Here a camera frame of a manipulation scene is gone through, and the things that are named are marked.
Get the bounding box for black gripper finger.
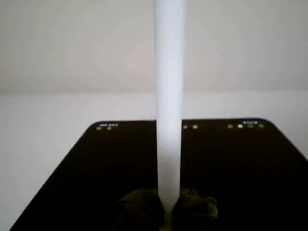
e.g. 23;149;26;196
171;187;219;231
116;188;166;231

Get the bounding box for white apple pencil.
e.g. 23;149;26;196
154;0;186;213

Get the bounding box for black ipad tablet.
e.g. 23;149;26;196
9;117;308;231

